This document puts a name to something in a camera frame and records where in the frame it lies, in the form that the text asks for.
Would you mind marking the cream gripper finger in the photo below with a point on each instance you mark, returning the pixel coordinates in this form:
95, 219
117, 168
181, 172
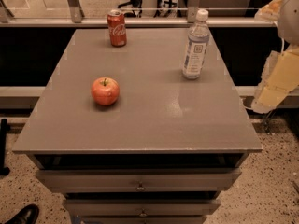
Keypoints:
280, 76
269, 12

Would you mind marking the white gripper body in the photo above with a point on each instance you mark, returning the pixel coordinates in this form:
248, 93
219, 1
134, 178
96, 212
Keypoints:
289, 20

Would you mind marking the red coke can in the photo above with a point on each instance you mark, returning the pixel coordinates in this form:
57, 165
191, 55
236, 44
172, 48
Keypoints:
116, 27

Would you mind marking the clear plastic water bottle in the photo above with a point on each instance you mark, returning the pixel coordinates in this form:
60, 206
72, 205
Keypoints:
197, 41

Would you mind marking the top grey drawer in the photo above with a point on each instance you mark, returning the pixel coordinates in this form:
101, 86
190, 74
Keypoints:
88, 181

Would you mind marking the grey drawer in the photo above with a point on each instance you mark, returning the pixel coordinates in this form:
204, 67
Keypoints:
88, 181
141, 208

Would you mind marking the black office chair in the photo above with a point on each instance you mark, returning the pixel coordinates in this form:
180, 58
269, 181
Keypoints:
136, 8

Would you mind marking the grey drawer cabinet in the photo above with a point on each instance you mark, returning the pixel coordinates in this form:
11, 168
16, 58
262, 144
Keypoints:
161, 120

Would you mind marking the red apple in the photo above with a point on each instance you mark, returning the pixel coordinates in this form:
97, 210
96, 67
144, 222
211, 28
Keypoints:
105, 91

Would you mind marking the black metal stand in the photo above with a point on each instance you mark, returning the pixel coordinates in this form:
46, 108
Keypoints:
4, 128

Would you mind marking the black shoe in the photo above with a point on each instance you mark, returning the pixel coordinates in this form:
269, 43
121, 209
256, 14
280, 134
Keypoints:
28, 215

